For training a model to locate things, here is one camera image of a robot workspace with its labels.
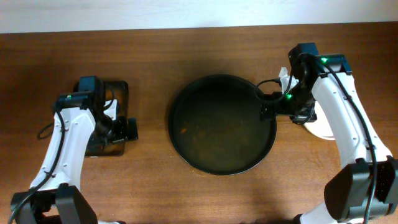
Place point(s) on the black rectangular tray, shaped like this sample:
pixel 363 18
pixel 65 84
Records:
pixel 95 92

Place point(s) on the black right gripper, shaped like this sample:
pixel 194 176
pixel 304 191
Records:
pixel 268 107

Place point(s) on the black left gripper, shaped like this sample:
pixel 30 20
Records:
pixel 123 130

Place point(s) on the black round tray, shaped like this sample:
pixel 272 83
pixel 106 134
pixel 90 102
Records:
pixel 215 125

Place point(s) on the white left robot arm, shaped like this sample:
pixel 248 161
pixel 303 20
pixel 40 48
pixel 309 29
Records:
pixel 89 122

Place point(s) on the pale grey plate bottom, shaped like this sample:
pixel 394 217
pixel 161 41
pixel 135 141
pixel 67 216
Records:
pixel 320 127

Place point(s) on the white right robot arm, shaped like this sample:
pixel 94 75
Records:
pixel 366 186

